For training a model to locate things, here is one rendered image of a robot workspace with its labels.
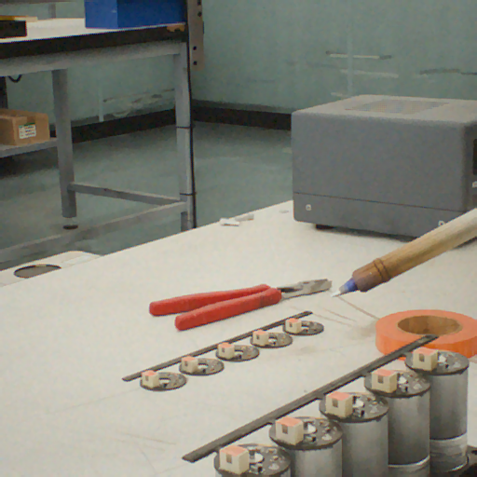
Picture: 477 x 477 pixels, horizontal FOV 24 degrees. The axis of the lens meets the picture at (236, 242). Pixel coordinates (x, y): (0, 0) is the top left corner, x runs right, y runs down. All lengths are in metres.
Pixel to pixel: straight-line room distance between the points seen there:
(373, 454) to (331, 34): 5.64
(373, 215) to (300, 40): 5.28
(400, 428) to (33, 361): 0.28
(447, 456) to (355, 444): 0.06
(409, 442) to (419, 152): 0.44
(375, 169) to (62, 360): 0.32
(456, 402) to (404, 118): 0.43
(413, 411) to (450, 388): 0.03
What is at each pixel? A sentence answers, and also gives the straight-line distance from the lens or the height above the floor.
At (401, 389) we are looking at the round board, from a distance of 0.43.
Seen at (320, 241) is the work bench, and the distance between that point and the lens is 0.88.
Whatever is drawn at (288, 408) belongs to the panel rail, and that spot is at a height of 0.81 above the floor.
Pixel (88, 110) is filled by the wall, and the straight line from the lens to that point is 6.15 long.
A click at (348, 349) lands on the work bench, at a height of 0.75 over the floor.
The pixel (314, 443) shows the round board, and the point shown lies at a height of 0.81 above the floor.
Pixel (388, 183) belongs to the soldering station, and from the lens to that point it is 0.87.
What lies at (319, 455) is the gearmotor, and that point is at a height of 0.81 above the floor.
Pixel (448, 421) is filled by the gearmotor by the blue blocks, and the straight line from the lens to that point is 0.45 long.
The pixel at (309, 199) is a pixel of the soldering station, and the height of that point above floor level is 0.78.
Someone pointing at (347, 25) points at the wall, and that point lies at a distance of 5.95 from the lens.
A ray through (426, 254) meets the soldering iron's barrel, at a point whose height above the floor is 0.88.
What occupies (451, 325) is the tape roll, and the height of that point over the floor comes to 0.76.
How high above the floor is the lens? 0.97
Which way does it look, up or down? 15 degrees down
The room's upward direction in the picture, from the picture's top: 2 degrees counter-clockwise
